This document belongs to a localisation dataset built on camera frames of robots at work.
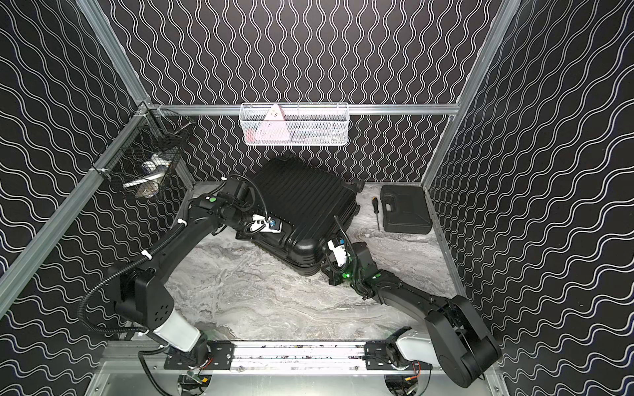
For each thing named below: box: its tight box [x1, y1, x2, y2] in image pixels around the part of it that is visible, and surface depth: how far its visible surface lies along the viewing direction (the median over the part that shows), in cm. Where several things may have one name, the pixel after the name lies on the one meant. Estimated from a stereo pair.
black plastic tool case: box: [379, 184, 433, 235], surface depth 105 cm
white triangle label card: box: [254, 103, 290, 142], surface depth 91 cm
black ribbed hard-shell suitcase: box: [243, 154, 365, 277], surface depth 83 cm
